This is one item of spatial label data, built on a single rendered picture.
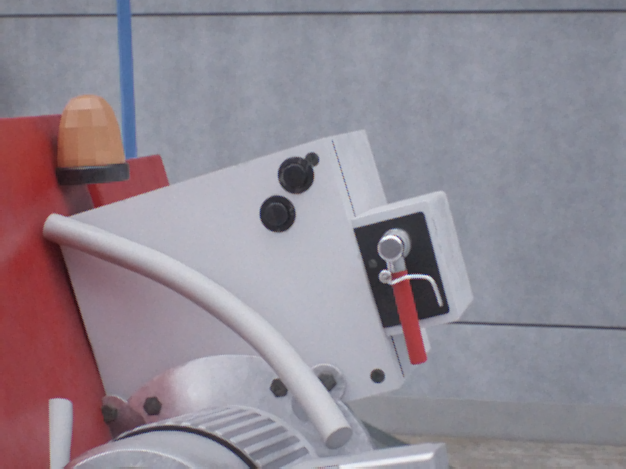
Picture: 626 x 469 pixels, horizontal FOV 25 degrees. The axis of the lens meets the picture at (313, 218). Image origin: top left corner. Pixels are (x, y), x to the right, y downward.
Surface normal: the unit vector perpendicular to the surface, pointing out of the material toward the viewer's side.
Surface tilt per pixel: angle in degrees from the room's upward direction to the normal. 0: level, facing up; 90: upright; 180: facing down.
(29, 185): 70
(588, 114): 90
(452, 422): 90
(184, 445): 22
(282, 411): 81
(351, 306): 90
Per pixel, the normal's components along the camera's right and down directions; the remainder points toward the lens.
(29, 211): 0.92, -0.31
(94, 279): -0.23, 0.10
